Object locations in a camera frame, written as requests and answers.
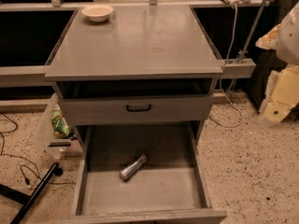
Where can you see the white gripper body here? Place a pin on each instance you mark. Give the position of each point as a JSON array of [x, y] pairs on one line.
[[289, 41]]

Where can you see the silver redbull can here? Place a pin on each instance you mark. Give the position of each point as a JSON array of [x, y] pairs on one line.
[[129, 170]]

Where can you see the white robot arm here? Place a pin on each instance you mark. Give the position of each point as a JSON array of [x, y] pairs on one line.
[[284, 40]]

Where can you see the closed grey upper drawer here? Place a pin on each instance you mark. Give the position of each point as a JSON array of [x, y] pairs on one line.
[[113, 111]]

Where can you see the grey drawer cabinet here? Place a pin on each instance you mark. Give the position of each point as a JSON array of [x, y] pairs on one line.
[[141, 51]]

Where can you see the open grey lower drawer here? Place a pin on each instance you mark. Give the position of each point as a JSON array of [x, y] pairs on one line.
[[169, 188]]

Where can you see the grey metal diagonal rod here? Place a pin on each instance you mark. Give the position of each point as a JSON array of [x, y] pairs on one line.
[[241, 53]]

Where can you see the white bowl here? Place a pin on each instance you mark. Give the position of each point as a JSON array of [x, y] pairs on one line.
[[97, 13]]

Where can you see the green snack bag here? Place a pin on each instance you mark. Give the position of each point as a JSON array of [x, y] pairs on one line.
[[60, 127]]

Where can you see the clear plastic storage bin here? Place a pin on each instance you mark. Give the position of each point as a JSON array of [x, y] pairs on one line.
[[56, 147]]

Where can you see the black stand pole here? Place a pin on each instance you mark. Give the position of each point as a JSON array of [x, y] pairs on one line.
[[32, 198]]

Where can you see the grey horizontal rail beam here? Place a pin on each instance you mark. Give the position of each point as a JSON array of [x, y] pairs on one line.
[[34, 76]]

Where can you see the black drawer handle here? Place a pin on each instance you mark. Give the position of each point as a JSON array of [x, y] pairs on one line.
[[138, 108]]

